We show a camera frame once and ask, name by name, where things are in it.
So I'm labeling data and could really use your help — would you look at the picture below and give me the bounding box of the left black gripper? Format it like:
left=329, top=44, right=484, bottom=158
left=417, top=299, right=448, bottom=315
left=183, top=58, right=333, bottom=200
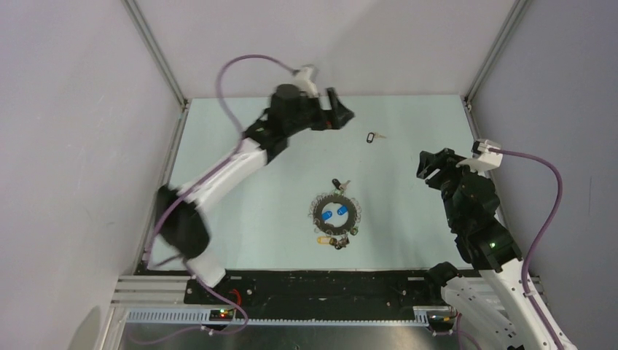
left=284, top=87, right=353, bottom=136

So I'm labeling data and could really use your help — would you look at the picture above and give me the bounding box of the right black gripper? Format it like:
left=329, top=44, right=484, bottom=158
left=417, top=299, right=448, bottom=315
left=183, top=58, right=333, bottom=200
left=415, top=147, right=484, bottom=228

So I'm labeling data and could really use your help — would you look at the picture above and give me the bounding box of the black tagged removed key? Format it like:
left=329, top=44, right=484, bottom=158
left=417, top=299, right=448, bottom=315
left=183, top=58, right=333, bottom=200
left=366, top=132, right=386, bottom=144

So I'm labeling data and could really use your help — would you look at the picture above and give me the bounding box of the large metal keyring with keys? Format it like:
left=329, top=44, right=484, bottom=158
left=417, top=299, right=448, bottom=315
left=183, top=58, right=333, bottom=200
left=308, top=179, right=361, bottom=250

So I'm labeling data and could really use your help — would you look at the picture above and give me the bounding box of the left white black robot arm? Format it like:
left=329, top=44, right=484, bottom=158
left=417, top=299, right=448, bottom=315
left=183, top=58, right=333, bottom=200
left=153, top=84, right=355, bottom=304

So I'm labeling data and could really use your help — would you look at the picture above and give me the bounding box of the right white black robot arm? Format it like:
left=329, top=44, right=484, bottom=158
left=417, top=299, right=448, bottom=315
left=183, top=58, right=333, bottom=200
left=417, top=140, right=576, bottom=349

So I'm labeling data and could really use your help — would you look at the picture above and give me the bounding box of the right small circuit board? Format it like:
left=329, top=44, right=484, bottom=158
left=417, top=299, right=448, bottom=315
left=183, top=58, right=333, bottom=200
left=428, top=315, right=457, bottom=324

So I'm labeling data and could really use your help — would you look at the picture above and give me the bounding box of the small circuit board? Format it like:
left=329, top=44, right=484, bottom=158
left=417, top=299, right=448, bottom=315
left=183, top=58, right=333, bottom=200
left=208, top=309, right=235, bottom=322
left=428, top=315, right=457, bottom=324

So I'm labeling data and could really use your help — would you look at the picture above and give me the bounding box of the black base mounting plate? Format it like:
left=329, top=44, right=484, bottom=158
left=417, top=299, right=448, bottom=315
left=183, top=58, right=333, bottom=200
left=214, top=270, right=446, bottom=320

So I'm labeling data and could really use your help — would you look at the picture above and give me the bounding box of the left small circuit board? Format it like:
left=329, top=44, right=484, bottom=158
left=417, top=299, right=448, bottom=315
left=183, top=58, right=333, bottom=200
left=208, top=309, right=235, bottom=322

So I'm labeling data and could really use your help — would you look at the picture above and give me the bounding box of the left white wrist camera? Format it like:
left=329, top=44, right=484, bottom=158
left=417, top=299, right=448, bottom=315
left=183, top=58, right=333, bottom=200
left=292, top=65, right=319, bottom=98

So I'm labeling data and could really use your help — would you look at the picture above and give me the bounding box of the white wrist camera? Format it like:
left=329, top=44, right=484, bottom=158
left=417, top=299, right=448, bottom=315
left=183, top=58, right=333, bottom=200
left=456, top=139, right=503, bottom=173
left=292, top=65, right=319, bottom=98

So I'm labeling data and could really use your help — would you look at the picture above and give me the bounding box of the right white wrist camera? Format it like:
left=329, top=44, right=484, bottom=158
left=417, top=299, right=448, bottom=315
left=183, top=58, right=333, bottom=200
left=456, top=139, right=503, bottom=173

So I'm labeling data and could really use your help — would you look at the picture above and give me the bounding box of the right aluminium frame post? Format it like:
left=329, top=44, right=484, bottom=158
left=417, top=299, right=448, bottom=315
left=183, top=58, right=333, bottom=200
left=463, top=0, right=532, bottom=111

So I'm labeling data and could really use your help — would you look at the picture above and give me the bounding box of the aluminium frame post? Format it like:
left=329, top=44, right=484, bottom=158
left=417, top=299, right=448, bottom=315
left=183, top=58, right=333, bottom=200
left=463, top=0, right=532, bottom=111
left=121, top=0, right=187, bottom=111

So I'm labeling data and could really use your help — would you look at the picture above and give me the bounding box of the left aluminium frame post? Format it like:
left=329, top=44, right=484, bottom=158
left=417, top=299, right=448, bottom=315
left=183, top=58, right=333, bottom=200
left=121, top=0, right=187, bottom=111

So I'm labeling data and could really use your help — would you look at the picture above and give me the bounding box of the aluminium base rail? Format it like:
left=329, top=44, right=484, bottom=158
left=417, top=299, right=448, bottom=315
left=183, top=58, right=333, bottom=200
left=111, top=275, right=204, bottom=308

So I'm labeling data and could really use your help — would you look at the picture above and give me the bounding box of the grey slotted cable duct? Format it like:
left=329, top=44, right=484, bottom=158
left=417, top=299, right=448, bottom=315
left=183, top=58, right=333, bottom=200
left=126, top=308, right=429, bottom=327

